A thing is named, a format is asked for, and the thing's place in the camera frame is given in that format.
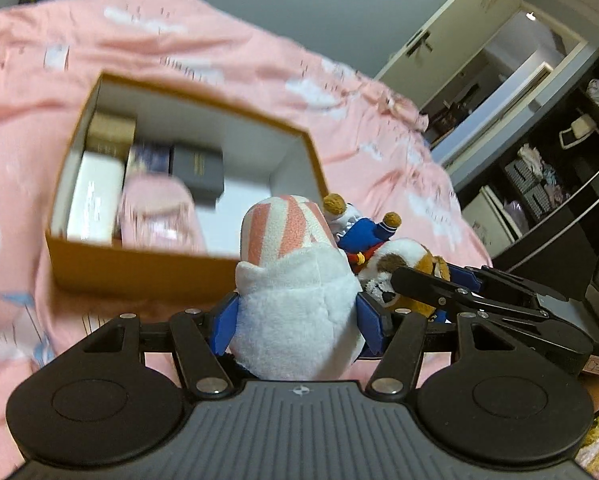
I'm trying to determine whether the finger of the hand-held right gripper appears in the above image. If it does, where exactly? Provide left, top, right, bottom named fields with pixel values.
left=452, top=266, right=541, bottom=304
left=390, top=265, right=556, bottom=332

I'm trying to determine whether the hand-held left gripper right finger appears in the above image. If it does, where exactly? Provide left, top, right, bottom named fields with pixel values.
left=355, top=290, right=511, bottom=397

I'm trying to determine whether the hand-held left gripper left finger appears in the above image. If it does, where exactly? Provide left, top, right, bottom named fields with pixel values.
left=86, top=292, right=241, bottom=396

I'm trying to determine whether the brown dog plush blue outfit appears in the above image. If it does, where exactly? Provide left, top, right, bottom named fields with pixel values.
left=322, top=192, right=453, bottom=326

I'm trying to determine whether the white pink striped plush toy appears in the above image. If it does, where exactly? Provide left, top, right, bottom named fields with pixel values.
left=229, top=195, right=366, bottom=382

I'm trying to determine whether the orange cardboard box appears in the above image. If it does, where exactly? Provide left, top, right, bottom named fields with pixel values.
left=46, top=72, right=330, bottom=305

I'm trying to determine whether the pink pouch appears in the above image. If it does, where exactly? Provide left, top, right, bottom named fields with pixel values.
left=116, top=175, right=206, bottom=252

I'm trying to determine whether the black box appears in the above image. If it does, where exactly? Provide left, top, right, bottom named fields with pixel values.
left=171, top=143, right=226, bottom=207

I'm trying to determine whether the dark blue box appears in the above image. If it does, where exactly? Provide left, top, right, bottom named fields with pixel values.
left=124, top=141, right=176, bottom=179

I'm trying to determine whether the white storage bin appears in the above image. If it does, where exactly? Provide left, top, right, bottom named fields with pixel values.
left=461, top=185, right=523, bottom=247

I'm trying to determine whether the black shelf unit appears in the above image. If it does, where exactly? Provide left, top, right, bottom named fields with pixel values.
left=488, top=49, right=599, bottom=272

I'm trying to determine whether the white container on shelf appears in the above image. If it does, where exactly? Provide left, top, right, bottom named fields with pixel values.
left=558, top=113, right=597, bottom=149

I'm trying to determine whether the white box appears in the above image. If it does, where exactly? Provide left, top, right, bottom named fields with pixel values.
left=65, top=152, right=128, bottom=247

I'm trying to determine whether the gold box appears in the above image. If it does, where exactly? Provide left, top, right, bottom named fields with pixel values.
left=86, top=112, right=138, bottom=155

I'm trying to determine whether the cream door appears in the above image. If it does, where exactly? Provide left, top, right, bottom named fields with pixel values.
left=373, top=0, right=524, bottom=112

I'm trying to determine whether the pink printed blanket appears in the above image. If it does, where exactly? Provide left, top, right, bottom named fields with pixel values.
left=0, top=0, right=495, bottom=461

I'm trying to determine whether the black door handle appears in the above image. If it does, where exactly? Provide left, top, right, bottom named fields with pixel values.
left=406, top=30, right=433, bottom=59

